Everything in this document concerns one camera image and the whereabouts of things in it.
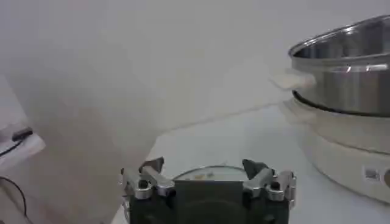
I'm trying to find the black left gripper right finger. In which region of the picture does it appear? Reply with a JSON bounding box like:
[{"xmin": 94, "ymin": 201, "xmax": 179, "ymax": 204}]
[{"xmin": 242, "ymin": 158, "xmax": 297, "ymax": 203}]

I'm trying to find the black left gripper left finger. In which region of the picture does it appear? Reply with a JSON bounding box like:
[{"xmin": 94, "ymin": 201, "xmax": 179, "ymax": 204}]
[{"xmin": 121, "ymin": 156, "xmax": 177, "ymax": 201}]

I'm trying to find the small white table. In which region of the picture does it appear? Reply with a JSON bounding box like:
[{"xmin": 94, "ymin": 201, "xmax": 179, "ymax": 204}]
[{"xmin": 111, "ymin": 102, "xmax": 390, "ymax": 224}]

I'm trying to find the round glass pot lid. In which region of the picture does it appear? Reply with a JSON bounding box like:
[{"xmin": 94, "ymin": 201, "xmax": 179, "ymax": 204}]
[{"xmin": 172, "ymin": 165, "xmax": 249, "ymax": 182}]

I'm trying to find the white electric cooker base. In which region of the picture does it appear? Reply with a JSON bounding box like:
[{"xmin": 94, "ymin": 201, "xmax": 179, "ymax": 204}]
[{"xmin": 279, "ymin": 99, "xmax": 390, "ymax": 205}]

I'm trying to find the steel steamer basket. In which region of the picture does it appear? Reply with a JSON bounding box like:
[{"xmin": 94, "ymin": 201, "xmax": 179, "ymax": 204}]
[{"xmin": 269, "ymin": 14, "xmax": 390, "ymax": 118}]

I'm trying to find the white side desk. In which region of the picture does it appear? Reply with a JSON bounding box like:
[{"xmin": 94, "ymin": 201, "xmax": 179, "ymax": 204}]
[{"xmin": 0, "ymin": 75, "xmax": 46, "ymax": 173}]

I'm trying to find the small black device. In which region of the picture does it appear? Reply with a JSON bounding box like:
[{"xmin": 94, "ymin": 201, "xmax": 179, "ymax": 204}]
[{"xmin": 11, "ymin": 127, "xmax": 34, "ymax": 143}]

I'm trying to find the thin black cable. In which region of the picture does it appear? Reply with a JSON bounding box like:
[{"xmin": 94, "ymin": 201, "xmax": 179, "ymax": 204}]
[{"xmin": 0, "ymin": 175, "xmax": 30, "ymax": 222}]

